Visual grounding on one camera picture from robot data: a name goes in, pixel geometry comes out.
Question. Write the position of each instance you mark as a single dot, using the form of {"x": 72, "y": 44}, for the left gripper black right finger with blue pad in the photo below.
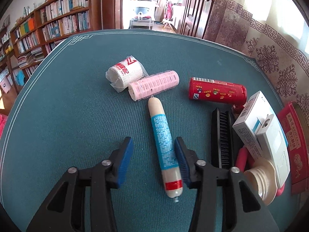
{"x": 225, "y": 200}

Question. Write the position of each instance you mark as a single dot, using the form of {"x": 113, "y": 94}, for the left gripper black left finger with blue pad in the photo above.
{"x": 64, "y": 207}

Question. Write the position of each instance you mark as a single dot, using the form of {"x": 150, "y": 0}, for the blue white sausage stick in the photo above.
{"x": 170, "y": 171}

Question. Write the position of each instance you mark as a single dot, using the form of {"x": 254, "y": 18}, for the red candy bottle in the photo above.
{"x": 205, "y": 89}

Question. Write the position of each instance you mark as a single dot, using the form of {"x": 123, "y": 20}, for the cream plastic jar lid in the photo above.
{"x": 262, "y": 176}

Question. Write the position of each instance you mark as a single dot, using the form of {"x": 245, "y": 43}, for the black folding comb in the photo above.
{"x": 222, "y": 144}

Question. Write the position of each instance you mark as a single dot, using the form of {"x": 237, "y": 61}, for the white plastic device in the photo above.
{"x": 274, "y": 145}

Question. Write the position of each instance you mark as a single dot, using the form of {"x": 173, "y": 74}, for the green table mat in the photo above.
{"x": 67, "y": 114}

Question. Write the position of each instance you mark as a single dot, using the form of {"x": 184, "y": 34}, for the white blue carton box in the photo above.
{"x": 249, "y": 121}

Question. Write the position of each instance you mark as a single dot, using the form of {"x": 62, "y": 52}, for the red gift box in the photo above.
{"x": 295, "y": 128}

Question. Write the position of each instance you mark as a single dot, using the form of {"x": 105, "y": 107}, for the pink cylindrical roll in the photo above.
{"x": 152, "y": 85}

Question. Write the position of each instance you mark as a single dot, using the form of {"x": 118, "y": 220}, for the white roll in plastic wrap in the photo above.
{"x": 125, "y": 72}

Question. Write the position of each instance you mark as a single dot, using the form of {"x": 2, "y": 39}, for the wooden bookshelf with books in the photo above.
{"x": 37, "y": 34}

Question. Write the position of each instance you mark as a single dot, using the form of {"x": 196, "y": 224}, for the patterned curtain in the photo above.
{"x": 273, "y": 32}

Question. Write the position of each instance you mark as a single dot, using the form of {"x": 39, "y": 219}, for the dark wooden door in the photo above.
{"x": 195, "y": 18}

